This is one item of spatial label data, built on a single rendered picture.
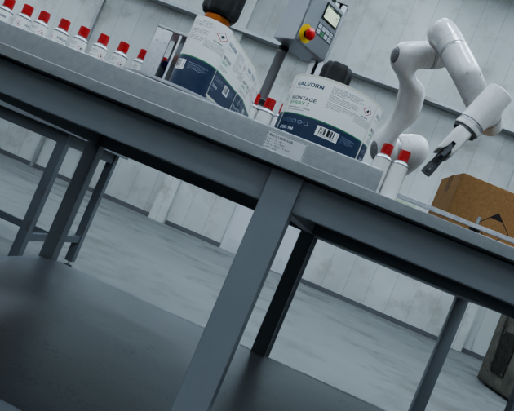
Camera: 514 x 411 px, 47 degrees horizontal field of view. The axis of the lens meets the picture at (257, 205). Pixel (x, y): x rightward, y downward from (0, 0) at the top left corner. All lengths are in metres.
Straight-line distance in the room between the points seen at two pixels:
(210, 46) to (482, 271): 0.70
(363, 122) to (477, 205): 0.91
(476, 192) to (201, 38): 1.12
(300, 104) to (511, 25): 10.88
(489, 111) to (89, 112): 1.20
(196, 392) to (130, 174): 10.54
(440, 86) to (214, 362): 10.53
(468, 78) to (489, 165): 9.30
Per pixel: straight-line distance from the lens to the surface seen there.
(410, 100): 2.30
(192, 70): 1.28
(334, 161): 1.06
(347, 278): 10.82
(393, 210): 0.98
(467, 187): 2.04
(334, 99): 1.18
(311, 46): 2.00
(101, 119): 1.12
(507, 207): 2.08
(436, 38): 2.11
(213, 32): 1.30
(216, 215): 11.02
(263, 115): 1.86
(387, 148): 1.85
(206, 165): 1.05
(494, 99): 1.90
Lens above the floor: 0.71
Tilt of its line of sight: 1 degrees up
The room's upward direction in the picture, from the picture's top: 23 degrees clockwise
